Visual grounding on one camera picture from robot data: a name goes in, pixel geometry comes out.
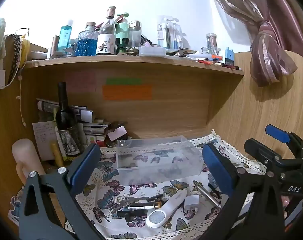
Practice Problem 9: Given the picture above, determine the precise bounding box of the black pen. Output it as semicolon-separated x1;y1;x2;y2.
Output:
139;193;165;202

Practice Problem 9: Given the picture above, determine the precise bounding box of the blue mouthwash bottle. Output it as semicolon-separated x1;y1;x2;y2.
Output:
57;19;74;53

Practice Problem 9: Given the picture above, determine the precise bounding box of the small blue box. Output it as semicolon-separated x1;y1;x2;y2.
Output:
225;47;235;65

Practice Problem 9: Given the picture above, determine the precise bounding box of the pink sticky note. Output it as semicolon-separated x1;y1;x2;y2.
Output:
65;71;96;93

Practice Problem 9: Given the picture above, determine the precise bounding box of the dark wine bottle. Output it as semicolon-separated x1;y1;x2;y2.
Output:
55;81;82;158

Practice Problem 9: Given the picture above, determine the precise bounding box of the white charger plug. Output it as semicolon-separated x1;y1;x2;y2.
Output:
183;194;200;213

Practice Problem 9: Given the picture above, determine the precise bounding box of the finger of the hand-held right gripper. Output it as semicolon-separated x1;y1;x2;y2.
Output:
265;124;303;161
244;137;284;172

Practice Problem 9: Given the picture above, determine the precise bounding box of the cream pillar candle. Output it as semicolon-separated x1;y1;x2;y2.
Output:
12;139;46;184

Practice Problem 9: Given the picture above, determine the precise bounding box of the green pump bottle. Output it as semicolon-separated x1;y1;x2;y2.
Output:
115;12;130;45

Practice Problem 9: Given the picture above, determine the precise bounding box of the clear plastic box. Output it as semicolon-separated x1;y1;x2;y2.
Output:
116;135;204;186

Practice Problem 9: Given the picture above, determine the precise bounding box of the white handwritten note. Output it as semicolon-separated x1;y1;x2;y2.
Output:
32;121;57;161

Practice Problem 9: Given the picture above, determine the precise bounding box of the person's right hand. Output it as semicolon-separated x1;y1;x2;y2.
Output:
281;196;291;219

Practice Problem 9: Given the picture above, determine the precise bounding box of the orange sticky note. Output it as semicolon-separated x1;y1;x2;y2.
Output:
102;85;152;101

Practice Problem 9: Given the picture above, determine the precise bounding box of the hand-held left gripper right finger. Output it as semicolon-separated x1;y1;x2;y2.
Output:
198;142;287;240

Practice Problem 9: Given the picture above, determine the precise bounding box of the black lace headband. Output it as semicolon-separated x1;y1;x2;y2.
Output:
7;34;22;85

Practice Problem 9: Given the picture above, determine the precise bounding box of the mauve striped curtain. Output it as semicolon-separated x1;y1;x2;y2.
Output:
203;0;303;87

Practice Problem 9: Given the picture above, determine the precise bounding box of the clear bottle silver cap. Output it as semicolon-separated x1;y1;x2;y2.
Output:
129;20;142;48

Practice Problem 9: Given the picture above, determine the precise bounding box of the wooden desk hutch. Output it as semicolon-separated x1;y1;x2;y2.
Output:
0;40;303;240

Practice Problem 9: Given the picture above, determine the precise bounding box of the clear glass jar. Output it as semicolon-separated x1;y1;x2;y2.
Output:
201;33;219;55

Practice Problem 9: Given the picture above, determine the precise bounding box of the black clip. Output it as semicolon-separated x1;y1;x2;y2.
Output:
116;209;148;222

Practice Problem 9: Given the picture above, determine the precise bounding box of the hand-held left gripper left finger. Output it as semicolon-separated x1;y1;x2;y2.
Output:
18;143;107;240

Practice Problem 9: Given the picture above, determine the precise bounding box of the white handheld magnifier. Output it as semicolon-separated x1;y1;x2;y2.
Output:
145;189;188;228

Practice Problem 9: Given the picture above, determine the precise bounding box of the toothbrush blister pack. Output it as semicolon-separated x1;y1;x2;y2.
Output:
157;15;184;50

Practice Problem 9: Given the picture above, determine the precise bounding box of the clear lidded plastic case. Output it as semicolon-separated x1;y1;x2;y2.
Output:
138;46;166;57

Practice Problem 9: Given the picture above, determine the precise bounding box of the green sticky note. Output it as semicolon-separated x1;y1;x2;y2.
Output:
106;78;143;85

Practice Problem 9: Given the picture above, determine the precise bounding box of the clear bottle white label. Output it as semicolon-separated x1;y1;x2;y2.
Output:
96;6;117;55

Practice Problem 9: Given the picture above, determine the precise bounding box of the butterfly print tablecloth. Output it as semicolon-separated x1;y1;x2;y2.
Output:
65;129;267;240

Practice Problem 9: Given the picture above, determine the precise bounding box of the silver pen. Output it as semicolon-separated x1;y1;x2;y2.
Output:
192;180;222;208

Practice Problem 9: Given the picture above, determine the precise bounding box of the dark green ink bottle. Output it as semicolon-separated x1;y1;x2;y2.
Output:
116;37;131;54

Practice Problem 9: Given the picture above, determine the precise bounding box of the cut glass bottle blue liquid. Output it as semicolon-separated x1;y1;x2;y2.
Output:
75;21;98;57

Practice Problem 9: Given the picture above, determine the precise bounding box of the yellow tube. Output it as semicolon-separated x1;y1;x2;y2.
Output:
50;142;64;167

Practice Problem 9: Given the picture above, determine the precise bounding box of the stack of books and papers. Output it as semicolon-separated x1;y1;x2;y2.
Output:
36;98;95;123

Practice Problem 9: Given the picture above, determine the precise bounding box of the bunch of keys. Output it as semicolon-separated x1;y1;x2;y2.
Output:
111;196;143;214

